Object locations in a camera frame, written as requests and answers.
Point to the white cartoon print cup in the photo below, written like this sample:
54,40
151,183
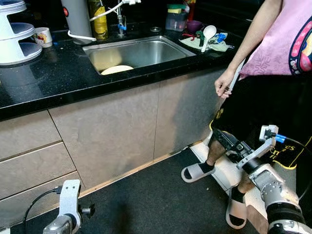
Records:
43,37

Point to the pale green dish cloth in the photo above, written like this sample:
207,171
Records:
217,47

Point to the white slipper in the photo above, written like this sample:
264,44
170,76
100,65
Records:
195,173
236,212

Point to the person right forearm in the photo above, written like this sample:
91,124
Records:
253,36

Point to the pale yellow plate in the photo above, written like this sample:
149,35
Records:
117,69

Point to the yellow cooking oil bottle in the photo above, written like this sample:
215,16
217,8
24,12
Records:
100,24

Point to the yellow green sponge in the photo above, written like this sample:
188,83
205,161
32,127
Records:
176,9

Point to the person in pink shirt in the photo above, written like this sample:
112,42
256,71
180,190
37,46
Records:
273,97

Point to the black floor mat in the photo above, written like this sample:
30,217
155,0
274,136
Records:
156,209

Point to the thin white strip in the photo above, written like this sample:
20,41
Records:
238,73

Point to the kitchen base cabinet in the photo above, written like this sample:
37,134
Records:
107,126

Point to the stainless steel sink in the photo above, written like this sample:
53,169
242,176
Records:
151,51

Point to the grey cylinder water purifier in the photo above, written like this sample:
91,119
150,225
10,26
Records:
78,19

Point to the white tiered plastic rack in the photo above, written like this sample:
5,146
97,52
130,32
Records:
14,51

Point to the white plastic ladle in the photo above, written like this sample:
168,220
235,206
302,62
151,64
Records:
209,31

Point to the metal sink faucet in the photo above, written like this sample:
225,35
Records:
121,24

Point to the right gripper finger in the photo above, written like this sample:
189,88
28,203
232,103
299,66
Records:
226,135
220,139

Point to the small round metal cap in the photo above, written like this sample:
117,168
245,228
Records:
155,29

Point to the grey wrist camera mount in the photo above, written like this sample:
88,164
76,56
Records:
258,153
69,195

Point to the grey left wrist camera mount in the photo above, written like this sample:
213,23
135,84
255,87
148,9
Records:
69,195

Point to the person right hand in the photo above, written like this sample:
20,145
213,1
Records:
225,84

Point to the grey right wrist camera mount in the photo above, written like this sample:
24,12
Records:
258,153

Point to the purple cup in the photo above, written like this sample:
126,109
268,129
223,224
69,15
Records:
194,27

